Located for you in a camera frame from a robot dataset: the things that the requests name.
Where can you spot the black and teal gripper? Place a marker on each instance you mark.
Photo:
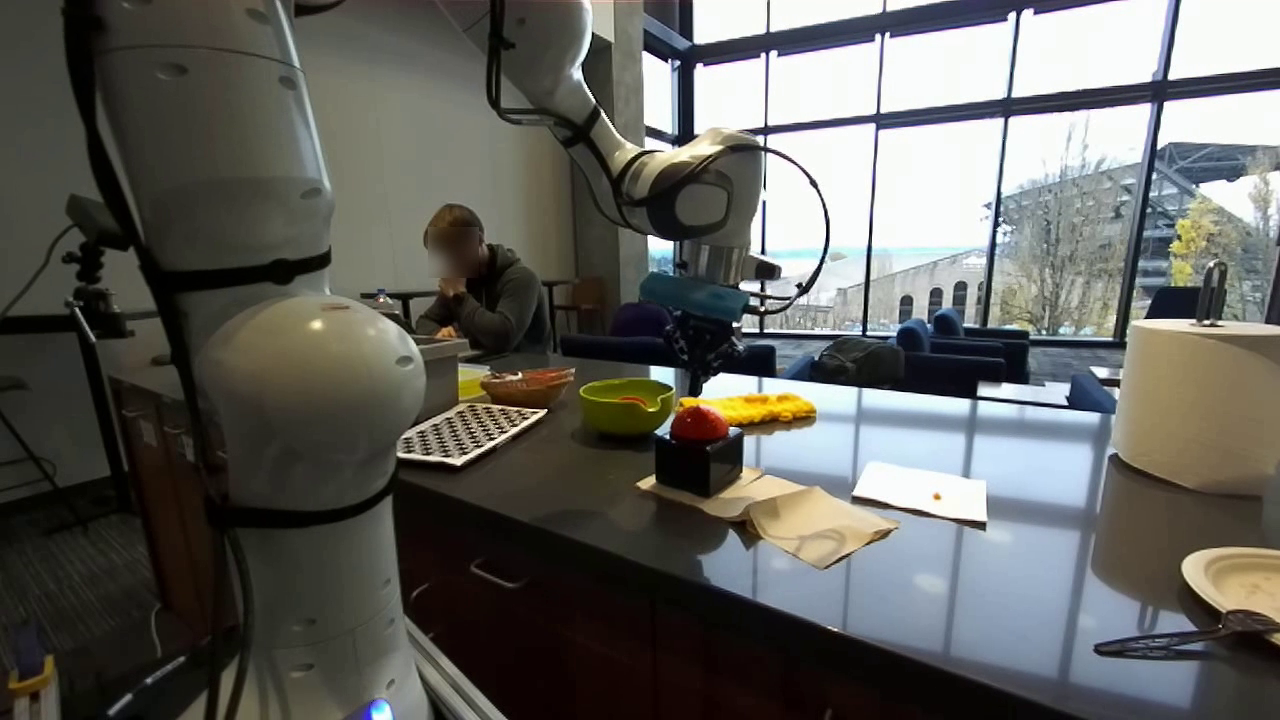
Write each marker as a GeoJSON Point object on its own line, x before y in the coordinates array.
{"type": "Point", "coordinates": [700, 323]}

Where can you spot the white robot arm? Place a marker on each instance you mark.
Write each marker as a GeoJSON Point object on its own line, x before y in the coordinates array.
{"type": "Point", "coordinates": [206, 150]}

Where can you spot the green plastic bowl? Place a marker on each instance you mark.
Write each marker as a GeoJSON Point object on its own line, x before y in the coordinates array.
{"type": "Point", "coordinates": [624, 404]}

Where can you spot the seated person in grey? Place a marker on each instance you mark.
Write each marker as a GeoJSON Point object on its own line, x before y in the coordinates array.
{"type": "Point", "coordinates": [487, 294]}

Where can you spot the beige cloth napkin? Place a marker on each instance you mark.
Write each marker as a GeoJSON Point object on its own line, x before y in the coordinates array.
{"type": "Point", "coordinates": [785, 513]}

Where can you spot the dark blue sofa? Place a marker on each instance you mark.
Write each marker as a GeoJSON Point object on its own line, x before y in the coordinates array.
{"type": "Point", "coordinates": [942, 359]}

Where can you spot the white paper sheet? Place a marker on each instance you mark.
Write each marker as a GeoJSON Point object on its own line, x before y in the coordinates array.
{"type": "Point", "coordinates": [916, 490]}

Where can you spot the white paper towel roll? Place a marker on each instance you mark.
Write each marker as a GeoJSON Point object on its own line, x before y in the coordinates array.
{"type": "Point", "coordinates": [1200, 404]}

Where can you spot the black pen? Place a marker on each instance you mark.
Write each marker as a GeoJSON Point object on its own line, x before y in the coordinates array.
{"type": "Point", "coordinates": [1158, 645]}

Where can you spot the white ceramic plate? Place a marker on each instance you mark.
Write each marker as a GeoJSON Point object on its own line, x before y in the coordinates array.
{"type": "Point", "coordinates": [1241, 586]}

